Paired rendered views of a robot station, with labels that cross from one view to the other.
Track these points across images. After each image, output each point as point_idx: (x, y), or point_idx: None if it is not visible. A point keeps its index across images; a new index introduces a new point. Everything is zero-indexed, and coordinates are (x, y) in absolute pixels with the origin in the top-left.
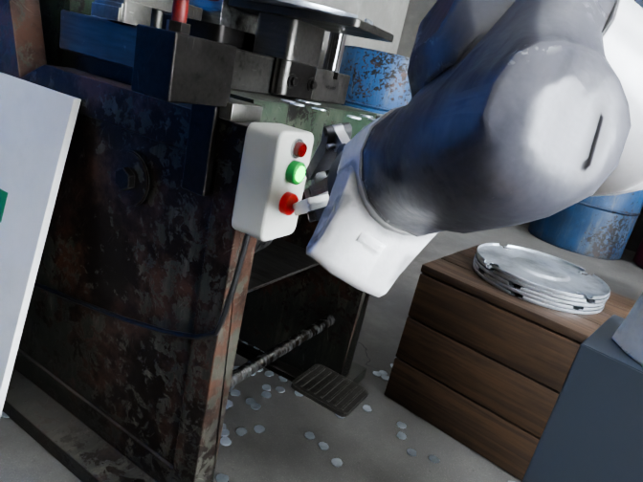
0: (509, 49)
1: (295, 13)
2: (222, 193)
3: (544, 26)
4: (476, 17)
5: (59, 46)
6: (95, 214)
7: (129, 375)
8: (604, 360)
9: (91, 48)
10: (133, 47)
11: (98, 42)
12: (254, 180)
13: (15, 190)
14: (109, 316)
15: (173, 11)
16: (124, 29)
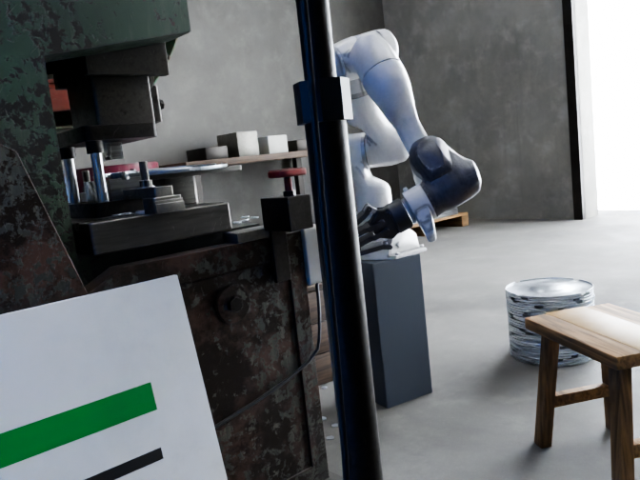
0: (468, 164)
1: (205, 171)
2: (295, 272)
3: (463, 158)
4: (449, 159)
5: (96, 253)
6: (202, 352)
7: (262, 443)
8: (381, 264)
9: (137, 240)
10: (181, 224)
11: (144, 233)
12: (315, 252)
13: (158, 373)
14: (245, 410)
15: (290, 186)
16: (170, 215)
